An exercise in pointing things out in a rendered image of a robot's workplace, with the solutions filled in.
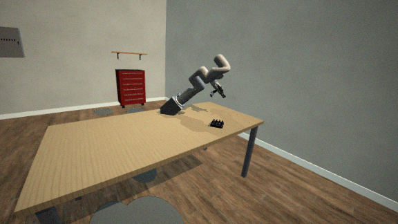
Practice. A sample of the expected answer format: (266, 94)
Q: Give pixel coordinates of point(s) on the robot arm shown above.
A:
(207, 77)

